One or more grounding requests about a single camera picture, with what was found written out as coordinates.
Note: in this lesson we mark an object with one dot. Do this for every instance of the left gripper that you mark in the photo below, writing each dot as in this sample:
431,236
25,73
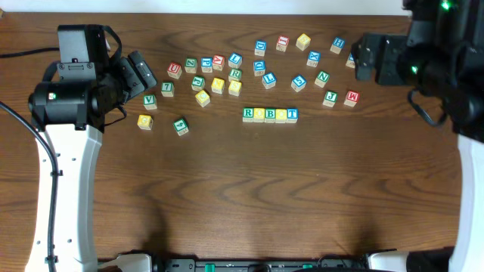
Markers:
133,75

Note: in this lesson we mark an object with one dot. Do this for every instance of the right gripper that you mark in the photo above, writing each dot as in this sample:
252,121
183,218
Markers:
388,50

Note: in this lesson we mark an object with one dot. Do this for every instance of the blue T block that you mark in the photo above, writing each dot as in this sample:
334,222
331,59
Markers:
292,115

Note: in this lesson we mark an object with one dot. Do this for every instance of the yellow O block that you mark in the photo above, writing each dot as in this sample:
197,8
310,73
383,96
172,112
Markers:
259,114
280,115

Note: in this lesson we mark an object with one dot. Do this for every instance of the green r block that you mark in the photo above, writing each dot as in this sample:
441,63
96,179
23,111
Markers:
235,75
248,114

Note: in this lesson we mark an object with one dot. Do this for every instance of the green B block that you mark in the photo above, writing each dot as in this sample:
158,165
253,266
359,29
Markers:
270,115

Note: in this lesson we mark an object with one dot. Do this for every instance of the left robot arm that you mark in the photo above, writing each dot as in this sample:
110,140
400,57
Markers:
68,109

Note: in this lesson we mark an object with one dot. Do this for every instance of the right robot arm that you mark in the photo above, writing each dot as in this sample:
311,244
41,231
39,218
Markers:
441,59

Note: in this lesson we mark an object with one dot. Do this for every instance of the blue 2 block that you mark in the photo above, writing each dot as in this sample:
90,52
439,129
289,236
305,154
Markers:
350,62

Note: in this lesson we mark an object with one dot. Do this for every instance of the green V block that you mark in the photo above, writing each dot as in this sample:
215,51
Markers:
150,102

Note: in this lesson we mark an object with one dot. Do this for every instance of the green 7 block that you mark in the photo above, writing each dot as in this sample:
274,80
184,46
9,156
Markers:
167,89

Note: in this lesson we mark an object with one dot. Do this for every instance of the red U block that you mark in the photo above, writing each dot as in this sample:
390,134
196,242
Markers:
174,70

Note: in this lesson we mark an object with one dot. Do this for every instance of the blue H block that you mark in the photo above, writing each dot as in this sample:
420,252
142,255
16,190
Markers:
337,45

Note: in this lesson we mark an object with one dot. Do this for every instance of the red M block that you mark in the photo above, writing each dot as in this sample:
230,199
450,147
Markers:
351,98

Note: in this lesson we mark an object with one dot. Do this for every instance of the yellow G block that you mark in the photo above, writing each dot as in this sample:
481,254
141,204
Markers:
145,122

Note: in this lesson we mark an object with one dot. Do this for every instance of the green Z block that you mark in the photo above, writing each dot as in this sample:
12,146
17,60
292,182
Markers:
190,65

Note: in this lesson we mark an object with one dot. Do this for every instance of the green N block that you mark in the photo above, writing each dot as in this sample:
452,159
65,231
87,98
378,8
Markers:
322,78

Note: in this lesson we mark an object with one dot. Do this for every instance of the green J block right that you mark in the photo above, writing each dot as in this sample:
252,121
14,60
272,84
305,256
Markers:
330,98

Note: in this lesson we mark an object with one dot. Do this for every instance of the green j block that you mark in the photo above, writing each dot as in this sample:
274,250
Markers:
198,83
330,98

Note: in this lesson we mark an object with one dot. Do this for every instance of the blue X block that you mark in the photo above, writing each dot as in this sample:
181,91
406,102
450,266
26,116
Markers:
313,58

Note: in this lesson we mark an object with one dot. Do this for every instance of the green J block left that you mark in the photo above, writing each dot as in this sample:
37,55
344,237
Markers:
198,83

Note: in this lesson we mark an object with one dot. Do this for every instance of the green 4 block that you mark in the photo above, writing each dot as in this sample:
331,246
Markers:
181,126

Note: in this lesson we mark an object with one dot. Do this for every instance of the yellow C block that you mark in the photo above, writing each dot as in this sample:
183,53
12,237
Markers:
203,98

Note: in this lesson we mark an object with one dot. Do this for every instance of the blue P block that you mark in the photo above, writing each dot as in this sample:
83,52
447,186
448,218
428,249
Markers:
206,64

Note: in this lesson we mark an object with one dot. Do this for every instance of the yellow block top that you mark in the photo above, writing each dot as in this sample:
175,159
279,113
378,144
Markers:
303,41

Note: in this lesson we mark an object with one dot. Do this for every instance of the blue 5 block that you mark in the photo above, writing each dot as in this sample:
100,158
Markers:
298,83

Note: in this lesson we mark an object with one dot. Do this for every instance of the yellow K block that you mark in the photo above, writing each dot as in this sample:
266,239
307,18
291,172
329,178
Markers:
218,85

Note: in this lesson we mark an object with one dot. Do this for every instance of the red A block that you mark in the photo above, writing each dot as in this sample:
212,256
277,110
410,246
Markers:
218,62

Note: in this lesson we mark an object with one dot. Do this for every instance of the red I block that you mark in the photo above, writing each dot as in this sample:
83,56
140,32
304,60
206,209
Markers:
282,43

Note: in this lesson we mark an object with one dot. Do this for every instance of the yellow S block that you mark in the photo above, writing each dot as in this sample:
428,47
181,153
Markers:
235,88

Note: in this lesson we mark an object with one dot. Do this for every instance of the blue L block upper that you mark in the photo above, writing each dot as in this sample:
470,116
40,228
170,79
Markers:
235,60

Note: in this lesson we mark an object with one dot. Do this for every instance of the blue l block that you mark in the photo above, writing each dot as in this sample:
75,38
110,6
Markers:
269,80
235,60

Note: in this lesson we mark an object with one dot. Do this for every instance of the blue L block lower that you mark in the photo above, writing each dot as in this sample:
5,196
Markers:
269,80

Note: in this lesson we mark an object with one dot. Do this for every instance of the blue D block upper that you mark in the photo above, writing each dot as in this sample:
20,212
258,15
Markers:
260,48

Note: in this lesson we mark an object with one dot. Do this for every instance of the blue d block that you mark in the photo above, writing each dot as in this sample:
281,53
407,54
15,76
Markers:
259,67
260,48

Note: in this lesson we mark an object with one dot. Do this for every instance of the blue D block lower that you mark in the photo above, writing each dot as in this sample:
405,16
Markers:
259,67

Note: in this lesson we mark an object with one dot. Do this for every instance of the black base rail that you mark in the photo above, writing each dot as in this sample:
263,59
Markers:
190,265

